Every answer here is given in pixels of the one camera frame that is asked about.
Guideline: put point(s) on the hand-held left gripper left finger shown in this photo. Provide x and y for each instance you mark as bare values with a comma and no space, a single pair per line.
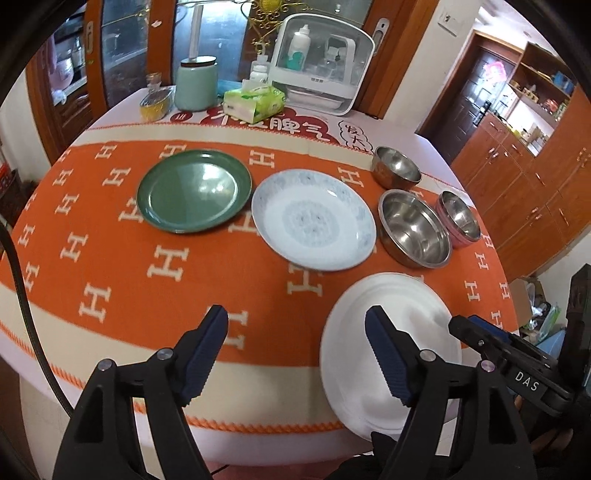
205,355

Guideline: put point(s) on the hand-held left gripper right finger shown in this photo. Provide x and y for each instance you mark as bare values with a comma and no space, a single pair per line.
388,355

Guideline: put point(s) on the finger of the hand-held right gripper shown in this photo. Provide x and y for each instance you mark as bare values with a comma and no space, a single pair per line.
531,383
498,333

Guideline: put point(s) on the plain white plate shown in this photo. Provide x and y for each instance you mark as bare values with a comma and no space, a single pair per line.
351,332

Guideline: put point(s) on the pink steel bowl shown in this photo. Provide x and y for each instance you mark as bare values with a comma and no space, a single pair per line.
459,217

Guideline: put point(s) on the large steel bowl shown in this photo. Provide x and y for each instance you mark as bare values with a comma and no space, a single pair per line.
413,230

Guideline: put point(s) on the patterned white plate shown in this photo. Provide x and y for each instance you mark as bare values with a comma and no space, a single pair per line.
314,221

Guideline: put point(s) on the green plate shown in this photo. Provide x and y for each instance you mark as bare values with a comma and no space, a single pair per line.
194,189

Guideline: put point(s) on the small steel bowl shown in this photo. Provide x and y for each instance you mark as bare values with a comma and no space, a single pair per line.
397,166

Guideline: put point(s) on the cardboard box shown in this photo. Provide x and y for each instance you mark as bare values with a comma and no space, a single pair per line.
519,300

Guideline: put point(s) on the orange patterned tablecloth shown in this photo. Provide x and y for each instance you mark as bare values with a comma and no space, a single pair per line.
138,277

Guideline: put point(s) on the dark wooden entry door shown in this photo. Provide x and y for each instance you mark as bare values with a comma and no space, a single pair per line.
480,92

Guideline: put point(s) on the yellow glass container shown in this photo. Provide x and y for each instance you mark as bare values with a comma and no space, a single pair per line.
154,108

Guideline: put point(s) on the wicker basket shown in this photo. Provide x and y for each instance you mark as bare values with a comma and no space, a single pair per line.
11,194

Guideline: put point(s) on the green tissue pack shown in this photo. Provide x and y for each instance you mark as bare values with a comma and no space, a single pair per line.
254,101

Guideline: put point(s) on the mint green canister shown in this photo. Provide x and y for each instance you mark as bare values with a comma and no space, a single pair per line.
196,87

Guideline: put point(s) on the teal cloth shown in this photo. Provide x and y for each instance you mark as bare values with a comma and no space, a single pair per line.
228,85

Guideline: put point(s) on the wooden glass display cabinet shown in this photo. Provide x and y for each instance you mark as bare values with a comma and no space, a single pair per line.
74,110

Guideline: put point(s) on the small glass jar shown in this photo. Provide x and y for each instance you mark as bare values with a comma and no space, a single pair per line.
153,82

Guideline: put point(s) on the white pill bottle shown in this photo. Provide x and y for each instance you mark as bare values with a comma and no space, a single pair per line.
258,74

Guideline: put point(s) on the white sterilizer cabinet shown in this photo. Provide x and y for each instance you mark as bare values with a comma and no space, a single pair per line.
355,69

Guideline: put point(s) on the clear bottle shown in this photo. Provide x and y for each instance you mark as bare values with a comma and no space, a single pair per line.
334,60

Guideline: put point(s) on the white green-label bottle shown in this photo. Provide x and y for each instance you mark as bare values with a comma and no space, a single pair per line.
299,50

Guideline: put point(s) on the wooden glass sliding door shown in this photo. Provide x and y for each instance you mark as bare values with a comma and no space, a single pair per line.
161,37

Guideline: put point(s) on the gold door ornament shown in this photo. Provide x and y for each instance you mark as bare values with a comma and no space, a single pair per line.
268,4

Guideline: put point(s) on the wooden wall cabinet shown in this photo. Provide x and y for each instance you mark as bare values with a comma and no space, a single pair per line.
508,161

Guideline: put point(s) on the white light switch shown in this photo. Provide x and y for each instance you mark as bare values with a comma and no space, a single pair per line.
450,22

